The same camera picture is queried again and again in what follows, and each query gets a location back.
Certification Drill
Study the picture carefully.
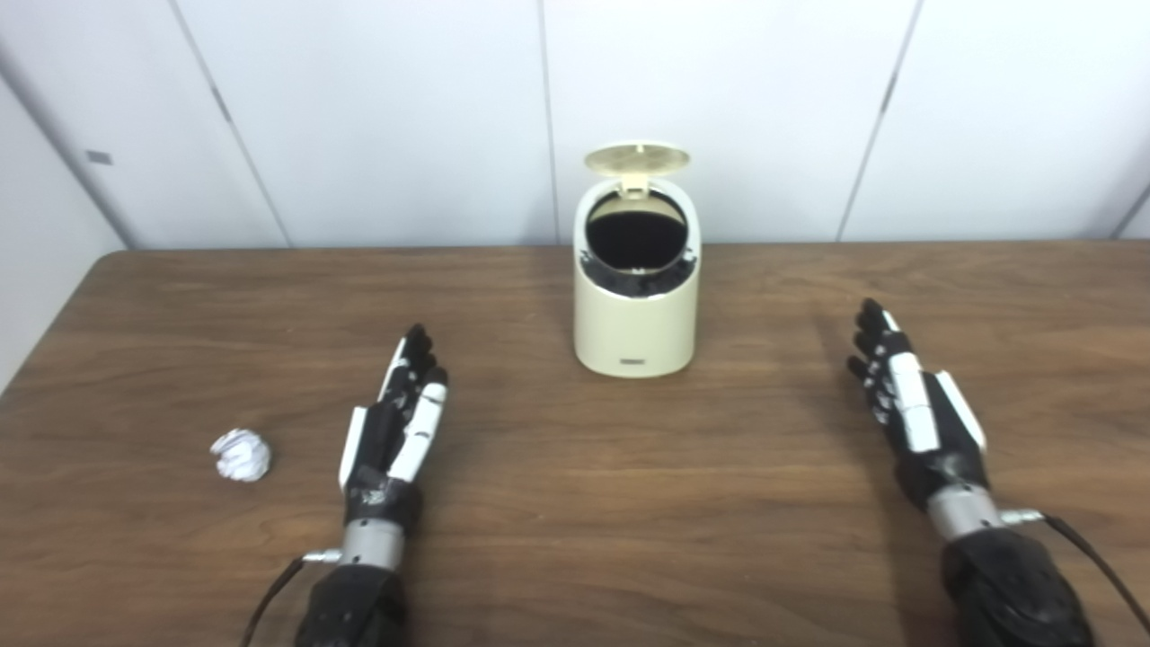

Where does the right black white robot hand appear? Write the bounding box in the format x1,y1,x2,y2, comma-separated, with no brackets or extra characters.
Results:
847,298,990,515

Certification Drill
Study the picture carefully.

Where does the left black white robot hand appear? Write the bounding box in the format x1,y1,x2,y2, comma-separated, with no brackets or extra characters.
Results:
338,324,449,533

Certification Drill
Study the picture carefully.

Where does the white paper ball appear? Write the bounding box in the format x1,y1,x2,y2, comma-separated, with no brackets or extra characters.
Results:
210,429,271,483

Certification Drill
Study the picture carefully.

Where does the cream-colored bin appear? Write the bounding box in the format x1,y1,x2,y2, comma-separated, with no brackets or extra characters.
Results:
573,141,701,379

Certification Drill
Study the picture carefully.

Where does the round cream bin lid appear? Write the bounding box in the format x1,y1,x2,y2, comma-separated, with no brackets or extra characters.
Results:
584,141,691,195

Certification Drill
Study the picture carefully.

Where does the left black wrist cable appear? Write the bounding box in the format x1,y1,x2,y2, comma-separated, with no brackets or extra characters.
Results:
240,549,344,647

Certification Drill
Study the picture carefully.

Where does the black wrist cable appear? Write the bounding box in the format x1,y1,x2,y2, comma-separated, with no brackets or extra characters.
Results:
1000,509,1150,632
240,549,344,647

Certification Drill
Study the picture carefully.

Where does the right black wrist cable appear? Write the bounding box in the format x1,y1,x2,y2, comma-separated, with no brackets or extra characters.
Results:
1000,509,1150,632

